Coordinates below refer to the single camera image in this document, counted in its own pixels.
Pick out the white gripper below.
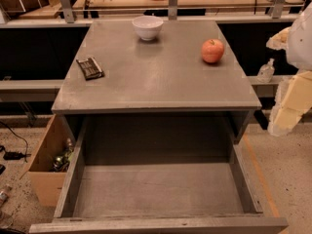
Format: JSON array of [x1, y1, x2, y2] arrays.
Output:
[[266, 3, 312, 137]]

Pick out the red apple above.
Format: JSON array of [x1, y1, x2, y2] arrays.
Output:
[[201, 39, 224, 63]]

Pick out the open grey top drawer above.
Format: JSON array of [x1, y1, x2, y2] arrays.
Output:
[[30, 113, 288, 234]]

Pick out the grey metal cabinet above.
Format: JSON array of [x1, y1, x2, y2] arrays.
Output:
[[52, 19, 261, 138]]

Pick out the white ceramic bowl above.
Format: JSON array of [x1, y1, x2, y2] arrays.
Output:
[[132, 16, 164, 41]]

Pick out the dark snack bar packet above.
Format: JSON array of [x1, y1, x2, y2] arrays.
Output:
[[76, 58, 104, 81]]

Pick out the items inside cardboard box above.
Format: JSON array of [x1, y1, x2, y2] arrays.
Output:
[[52, 138, 74, 172]]

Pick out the cardboard box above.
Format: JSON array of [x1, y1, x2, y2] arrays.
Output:
[[25, 115, 75, 207]]

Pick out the plastic bottle on floor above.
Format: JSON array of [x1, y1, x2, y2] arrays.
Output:
[[0, 185, 12, 207]]

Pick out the metal railing frame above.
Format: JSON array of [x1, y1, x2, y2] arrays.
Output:
[[1, 0, 307, 24]]

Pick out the black power adapter with cable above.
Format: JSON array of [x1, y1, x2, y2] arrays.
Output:
[[0, 121, 30, 163]]

